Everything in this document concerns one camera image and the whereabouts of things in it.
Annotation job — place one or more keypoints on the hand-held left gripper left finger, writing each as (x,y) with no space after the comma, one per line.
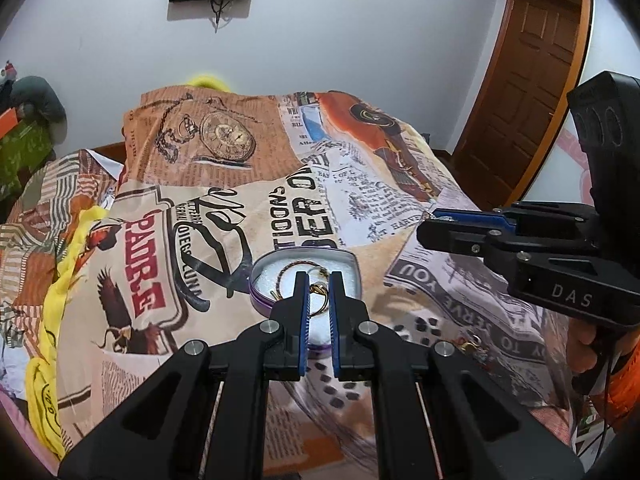
(301,330)

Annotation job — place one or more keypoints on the person's right hand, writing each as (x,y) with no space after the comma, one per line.
(577,347)

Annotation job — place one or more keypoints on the green bag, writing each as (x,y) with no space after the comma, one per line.
(22,155)

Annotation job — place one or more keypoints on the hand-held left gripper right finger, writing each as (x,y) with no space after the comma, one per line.
(335,330)

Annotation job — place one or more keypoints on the small gold jewelry piece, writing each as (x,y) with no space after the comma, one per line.
(470,346)

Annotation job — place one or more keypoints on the orange box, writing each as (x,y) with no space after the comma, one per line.
(7,121)

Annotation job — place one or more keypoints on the grey plush toy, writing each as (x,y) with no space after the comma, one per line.
(40,97)

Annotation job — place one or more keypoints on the brown wooden door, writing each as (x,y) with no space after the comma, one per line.
(530,90)
(585,35)

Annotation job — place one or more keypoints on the printed blanket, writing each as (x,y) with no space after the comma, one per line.
(200,185)

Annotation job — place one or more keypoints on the purple heart-shaped tin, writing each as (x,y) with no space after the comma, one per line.
(270,270)

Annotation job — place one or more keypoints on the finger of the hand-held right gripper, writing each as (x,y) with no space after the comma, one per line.
(455,237)
(470,217)

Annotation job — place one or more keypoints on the pink cloth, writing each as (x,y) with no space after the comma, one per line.
(22,435)

